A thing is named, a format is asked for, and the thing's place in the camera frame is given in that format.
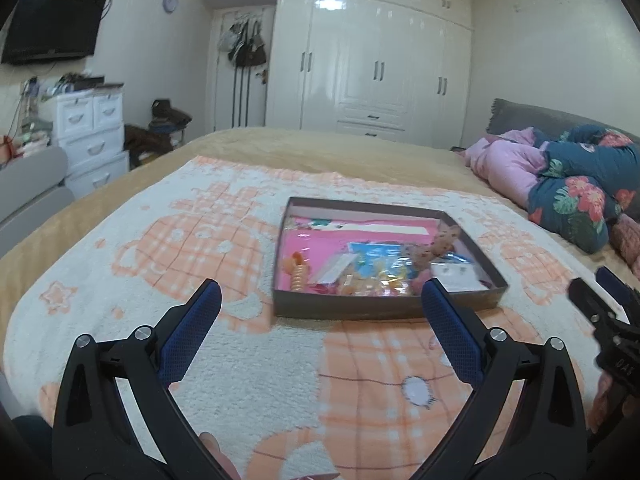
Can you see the grey pillow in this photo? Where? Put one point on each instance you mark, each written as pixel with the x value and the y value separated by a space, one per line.
pixel 507 115

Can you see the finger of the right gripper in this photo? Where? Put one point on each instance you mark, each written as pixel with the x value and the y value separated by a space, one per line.
pixel 625 295
pixel 592 306

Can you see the hanging handbags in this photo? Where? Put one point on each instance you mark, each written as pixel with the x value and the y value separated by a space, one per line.
pixel 243 44

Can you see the white earring card bag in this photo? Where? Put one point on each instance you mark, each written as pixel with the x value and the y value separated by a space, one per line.
pixel 457 276

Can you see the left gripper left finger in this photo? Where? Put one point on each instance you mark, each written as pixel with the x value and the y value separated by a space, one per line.
pixel 92 436

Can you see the small white clear packet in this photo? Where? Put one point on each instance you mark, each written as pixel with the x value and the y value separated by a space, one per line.
pixel 333 268

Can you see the beige bed sheet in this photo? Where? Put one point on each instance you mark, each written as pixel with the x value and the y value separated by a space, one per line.
pixel 381 161

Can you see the pink fluffy pompom hair clip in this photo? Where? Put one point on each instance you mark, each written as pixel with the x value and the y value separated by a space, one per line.
pixel 418 282

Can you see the grey bench seat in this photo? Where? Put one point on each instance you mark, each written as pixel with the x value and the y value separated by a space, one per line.
pixel 32 191

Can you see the round wall clock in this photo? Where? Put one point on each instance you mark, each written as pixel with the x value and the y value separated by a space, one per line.
pixel 169 6

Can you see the white door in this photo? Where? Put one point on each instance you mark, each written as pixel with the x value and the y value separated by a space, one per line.
pixel 237 96

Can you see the white plastic drawer cabinet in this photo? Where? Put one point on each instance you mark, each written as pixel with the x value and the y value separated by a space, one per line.
pixel 89 127

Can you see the yellow items plastic bag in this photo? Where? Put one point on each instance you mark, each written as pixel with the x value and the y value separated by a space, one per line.
pixel 379 277

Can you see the black wall television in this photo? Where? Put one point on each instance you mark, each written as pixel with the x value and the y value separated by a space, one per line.
pixel 46 31

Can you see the beige dotted mesh bow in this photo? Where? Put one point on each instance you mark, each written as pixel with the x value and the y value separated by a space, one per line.
pixel 421 255

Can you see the right hand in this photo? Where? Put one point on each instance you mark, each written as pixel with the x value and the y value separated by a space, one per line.
pixel 602 406

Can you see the white wardrobe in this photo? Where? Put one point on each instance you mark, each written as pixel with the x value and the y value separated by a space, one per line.
pixel 390 69

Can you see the pink quilted jacket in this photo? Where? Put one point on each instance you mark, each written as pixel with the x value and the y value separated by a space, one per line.
pixel 509 163

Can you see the left hand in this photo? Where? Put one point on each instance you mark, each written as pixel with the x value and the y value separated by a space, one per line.
pixel 211 443

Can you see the brown shallow cardboard box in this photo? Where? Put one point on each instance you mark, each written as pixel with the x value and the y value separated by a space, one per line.
pixel 297 303

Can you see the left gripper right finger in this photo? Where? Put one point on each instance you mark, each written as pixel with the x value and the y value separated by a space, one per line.
pixel 524 418

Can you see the pink knitted cloth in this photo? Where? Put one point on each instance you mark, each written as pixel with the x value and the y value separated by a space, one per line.
pixel 625 238

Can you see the dark clothes pile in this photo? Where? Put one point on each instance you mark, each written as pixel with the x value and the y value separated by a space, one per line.
pixel 165 133

